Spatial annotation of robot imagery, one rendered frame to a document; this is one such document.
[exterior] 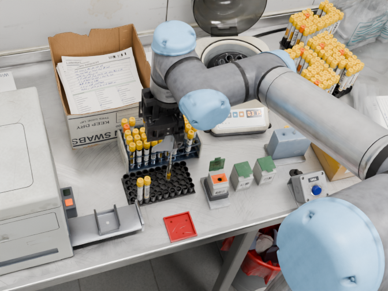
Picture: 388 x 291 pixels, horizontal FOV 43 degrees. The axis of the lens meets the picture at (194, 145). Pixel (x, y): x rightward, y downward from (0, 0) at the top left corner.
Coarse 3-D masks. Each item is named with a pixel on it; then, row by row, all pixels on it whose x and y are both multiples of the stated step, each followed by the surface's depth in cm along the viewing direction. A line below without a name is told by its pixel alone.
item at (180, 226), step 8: (168, 216) 122; (176, 216) 122; (184, 216) 123; (168, 224) 121; (176, 224) 121; (184, 224) 121; (192, 224) 121; (168, 232) 119; (176, 232) 120; (184, 232) 120; (192, 232) 120; (176, 240) 118
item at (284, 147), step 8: (288, 128) 130; (272, 136) 131; (280, 136) 128; (288, 136) 128; (296, 136) 128; (304, 136) 129; (264, 144) 137; (272, 144) 132; (280, 144) 128; (288, 144) 129; (296, 144) 130; (304, 144) 131; (272, 152) 132; (280, 152) 132; (288, 152) 133; (296, 152) 134; (304, 152) 135; (280, 160) 134; (288, 160) 135; (296, 160) 135; (304, 160) 135
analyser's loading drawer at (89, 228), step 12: (132, 204) 119; (84, 216) 116; (96, 216) 113; (108, 216) 116; (120, 216) 117; (132, 216) 117; (72, 228) 114; (84, 228) 114; (96, 228) 114; (108, 228) 115; (120, 228) 113; (132, 228) 115; (72, 240) 112; (84, 240) 112
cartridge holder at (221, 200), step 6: (204, 180) 126; (204, 186) 127; (204, 192) 127; (210, 192) 123; (228, 192) 124; (210, 198) 123; (216, 198) 124; (222, 198) 125; (228, 198) 126; (210, 204) 124; (216, 204) 124; (222, 204) 124; (228, 204) 125
